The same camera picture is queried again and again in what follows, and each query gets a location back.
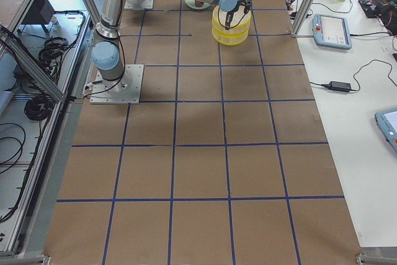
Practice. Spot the yellow steamer basket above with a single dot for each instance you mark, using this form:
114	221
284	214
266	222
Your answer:
229	39
239	25

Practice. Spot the light green plate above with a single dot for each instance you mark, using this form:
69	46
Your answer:
190	4

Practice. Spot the teach pendant with red button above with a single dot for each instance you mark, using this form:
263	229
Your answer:
331	31

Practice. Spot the black power adapter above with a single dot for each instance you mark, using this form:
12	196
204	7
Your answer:
337	86

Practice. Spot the brown steamed bun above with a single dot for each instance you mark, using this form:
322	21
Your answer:
198	4

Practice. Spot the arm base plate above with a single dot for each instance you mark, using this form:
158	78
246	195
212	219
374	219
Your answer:
130	86
139	5

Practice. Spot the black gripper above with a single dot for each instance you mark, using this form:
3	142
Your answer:
231	14

